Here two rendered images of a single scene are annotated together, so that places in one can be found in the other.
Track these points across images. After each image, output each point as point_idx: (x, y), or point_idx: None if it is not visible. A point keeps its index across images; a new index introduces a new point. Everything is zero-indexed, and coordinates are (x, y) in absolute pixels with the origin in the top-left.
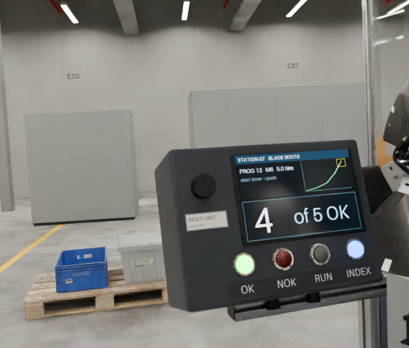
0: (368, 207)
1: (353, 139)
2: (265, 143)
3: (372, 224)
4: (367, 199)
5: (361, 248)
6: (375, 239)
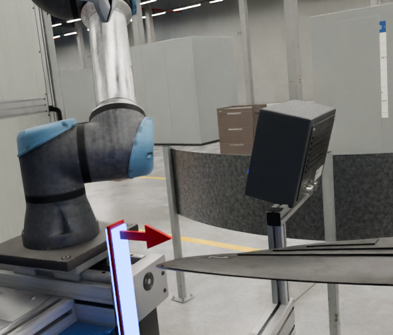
0: (251, 152)
1: (260, 108)
2: (280, 103)
3: (249, 163)
4: (252, 147)
5: (247, 171)
6: (248, 171)
